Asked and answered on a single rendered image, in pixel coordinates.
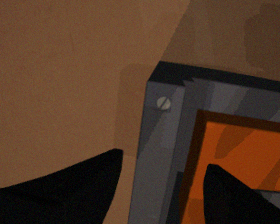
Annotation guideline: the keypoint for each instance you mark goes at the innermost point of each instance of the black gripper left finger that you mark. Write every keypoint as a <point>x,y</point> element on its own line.
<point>81,194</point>

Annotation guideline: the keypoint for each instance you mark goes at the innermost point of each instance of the orange l-shaped part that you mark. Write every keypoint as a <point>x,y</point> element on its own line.
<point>247,148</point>

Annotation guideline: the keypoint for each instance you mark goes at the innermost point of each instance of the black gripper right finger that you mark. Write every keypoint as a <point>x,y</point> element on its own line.
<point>229,201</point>

